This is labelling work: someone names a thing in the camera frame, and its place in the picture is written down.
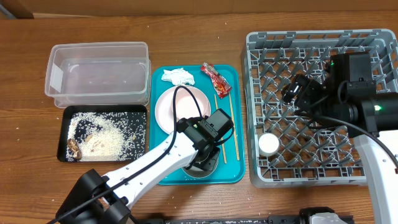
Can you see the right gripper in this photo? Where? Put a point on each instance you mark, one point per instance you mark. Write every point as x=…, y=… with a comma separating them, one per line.
x=308, y=86

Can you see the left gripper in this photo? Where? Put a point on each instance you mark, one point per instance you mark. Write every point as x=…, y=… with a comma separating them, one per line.
x=211, y=162

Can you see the white cup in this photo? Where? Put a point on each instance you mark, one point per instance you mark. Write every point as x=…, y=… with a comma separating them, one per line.
x=268, y=144

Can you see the red snack wrapper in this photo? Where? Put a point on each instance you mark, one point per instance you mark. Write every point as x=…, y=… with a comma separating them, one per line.
x=220, y=84

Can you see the rice and food scraps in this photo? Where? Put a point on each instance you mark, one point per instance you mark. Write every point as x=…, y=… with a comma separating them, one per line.
x=102, y=137

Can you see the grey bowl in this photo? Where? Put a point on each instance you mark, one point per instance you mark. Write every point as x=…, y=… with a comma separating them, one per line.
x=198, y=173

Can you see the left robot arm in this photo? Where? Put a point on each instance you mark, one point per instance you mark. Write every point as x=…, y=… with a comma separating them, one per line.
x=109, y=198

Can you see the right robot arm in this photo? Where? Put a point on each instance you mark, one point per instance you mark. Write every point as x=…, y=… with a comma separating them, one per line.
x=348, y=97

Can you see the grey dishwasher rack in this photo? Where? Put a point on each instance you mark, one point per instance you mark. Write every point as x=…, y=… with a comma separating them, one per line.
x=307, y=155

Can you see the right wooden chopstick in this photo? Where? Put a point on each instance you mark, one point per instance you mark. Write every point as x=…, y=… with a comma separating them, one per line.
x=234, y=129

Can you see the wooden chopstick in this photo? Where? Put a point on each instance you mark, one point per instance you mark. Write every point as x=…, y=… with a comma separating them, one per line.
x=234, y=129
x=222, y=146

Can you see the pink bowl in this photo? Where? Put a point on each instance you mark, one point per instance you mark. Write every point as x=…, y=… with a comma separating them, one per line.
x=186, y=106

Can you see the pink plate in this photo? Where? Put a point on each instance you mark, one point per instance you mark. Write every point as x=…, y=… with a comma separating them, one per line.
x=164, y=111

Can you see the left wooden chopstick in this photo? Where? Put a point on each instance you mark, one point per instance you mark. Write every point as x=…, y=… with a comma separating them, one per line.
x=222, y=146

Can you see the teal serving tray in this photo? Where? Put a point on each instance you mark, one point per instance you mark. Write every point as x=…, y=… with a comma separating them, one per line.
x=231, y=165

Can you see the crumpled white napkin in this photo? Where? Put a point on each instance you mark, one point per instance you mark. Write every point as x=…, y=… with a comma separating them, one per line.
x=178, y=76

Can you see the black tray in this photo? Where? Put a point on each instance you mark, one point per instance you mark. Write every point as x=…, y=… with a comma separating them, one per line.
x=65, y=112

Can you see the clear plastic bin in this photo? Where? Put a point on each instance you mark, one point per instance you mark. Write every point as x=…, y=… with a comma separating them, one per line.
x=98, y=73

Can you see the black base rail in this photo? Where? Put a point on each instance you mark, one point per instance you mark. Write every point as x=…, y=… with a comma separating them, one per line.
x=305, y=216

